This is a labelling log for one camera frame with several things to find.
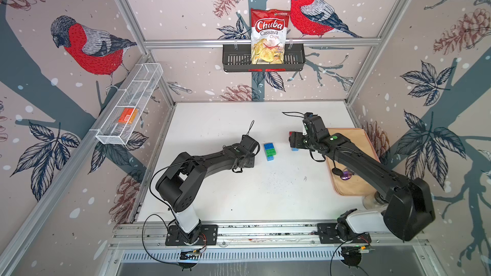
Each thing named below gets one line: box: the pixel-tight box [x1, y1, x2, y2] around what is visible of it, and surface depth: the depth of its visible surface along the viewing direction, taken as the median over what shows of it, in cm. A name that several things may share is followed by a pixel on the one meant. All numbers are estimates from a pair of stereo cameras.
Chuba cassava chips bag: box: [250, 8, 291, 65], surface depth 87 cm
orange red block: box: [117, 107, 139, 125], surface depth 73 cm
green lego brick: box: [265, 148, 277, 156], surface depth 97 cm
